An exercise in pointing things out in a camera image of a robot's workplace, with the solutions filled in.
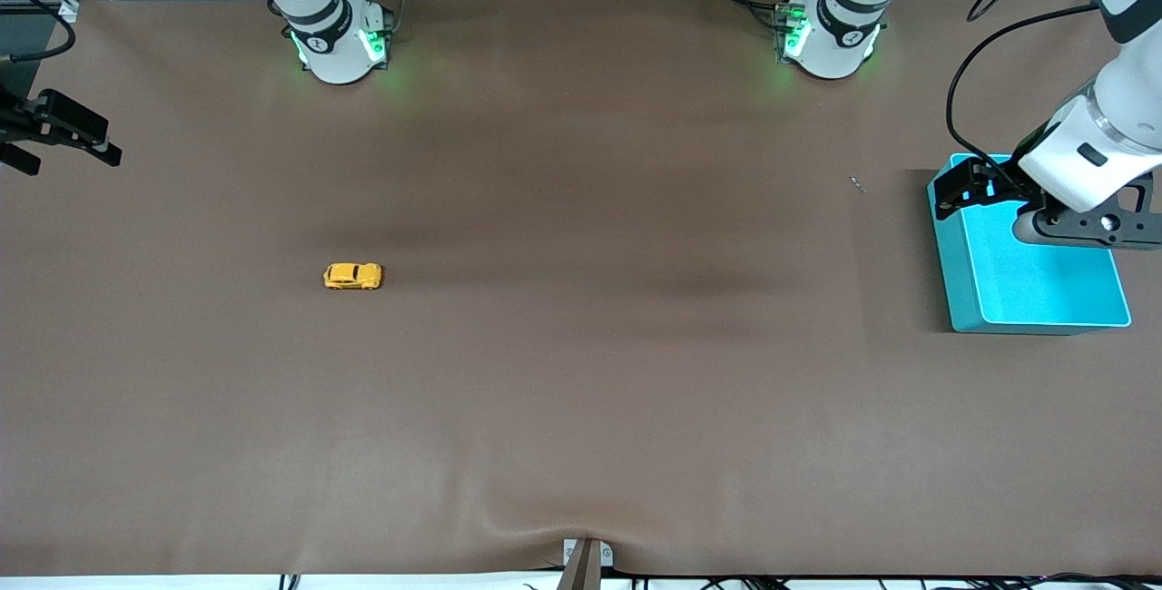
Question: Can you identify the yellow beetle toy car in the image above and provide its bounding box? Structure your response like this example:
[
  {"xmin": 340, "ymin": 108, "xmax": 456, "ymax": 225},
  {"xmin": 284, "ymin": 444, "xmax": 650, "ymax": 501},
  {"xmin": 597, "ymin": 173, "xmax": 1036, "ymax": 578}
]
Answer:
[{"xmin": 323, "ymin": 262, "xmax": 384, "ymax": 291}]

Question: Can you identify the teal plastic bin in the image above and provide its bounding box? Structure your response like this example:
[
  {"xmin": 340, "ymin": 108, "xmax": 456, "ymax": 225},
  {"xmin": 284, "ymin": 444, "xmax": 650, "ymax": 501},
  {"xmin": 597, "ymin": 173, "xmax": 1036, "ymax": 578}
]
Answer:
[{"xmin": 927, "ymin": 152, "xmax": 1132, "ymax": 336}]

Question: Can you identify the brown table mat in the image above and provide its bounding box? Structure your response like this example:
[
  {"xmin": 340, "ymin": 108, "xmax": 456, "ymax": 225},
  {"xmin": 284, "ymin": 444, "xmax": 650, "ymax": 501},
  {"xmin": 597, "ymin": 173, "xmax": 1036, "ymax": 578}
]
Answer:
[{"xmin": 0, "ymin": 0, "xmax": 1162, "ymax": 578}]

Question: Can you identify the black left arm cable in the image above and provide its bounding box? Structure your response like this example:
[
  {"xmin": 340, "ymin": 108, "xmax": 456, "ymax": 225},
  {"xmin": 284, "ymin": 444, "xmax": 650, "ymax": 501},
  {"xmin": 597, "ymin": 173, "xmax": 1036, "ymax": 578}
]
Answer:
[{"xmin": 946, "ymin": 0, "xmax": 1104, "ymax": 184}]

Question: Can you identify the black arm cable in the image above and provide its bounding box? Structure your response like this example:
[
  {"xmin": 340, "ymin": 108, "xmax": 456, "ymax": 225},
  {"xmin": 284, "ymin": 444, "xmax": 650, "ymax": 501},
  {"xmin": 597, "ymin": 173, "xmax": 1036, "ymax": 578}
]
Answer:
[
  {"xmin": 0, "ymin": 0, "xmax": 77, "ymax": 64},
  {"xmin": 946, "ymin": 0, "xmax": 1104, "ymax": 184}
]

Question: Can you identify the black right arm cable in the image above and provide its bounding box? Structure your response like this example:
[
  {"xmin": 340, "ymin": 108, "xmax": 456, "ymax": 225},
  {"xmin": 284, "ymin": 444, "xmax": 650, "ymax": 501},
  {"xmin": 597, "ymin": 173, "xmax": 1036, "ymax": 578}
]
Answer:
[{"xmin": 0, "ymin": 0, "xmax": 77, "ymax": 64}]

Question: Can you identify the grey metal clamp bracket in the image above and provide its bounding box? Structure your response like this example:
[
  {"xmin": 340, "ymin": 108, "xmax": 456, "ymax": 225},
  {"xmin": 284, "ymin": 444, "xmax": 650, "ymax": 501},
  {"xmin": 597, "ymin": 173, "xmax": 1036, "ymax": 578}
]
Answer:
[{"xmin": 558, "ymin": 538, "xmax": 615, "ymax": 590}]

